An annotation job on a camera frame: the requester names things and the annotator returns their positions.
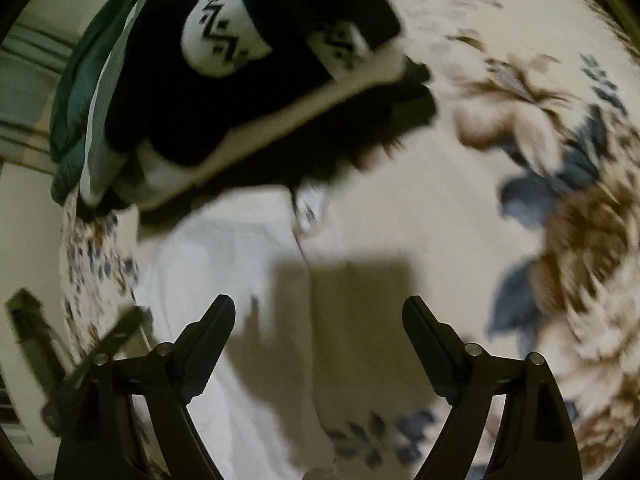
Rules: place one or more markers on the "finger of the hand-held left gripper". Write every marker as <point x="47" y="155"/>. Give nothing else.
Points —
<point x="35" y="330"/>
<point x="120" y="332"/>

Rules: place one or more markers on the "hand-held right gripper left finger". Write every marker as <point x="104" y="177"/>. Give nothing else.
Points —
<point x="216" y="327"/>

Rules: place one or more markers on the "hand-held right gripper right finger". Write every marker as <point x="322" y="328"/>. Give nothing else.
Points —
<point x="421" y="327"/>

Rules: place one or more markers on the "white garment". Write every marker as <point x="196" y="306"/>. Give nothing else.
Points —
<point x="220" y="260"/>

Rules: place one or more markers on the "floral bed sheet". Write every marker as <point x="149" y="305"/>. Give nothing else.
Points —
<point x="500" y="210"/>

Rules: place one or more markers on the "light grey cloth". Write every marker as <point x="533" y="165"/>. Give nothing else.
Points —
<point x="102" y="125"/>

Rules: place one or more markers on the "black fuzzy cloth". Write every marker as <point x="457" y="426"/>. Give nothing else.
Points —
<point x="380" y="115"/>

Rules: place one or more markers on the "dark green garment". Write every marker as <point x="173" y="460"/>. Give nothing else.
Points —
<point x="75" y="90"/>

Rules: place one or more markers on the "black white patterned sweater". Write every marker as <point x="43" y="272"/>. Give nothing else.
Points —
<point x="165" y="85"/>

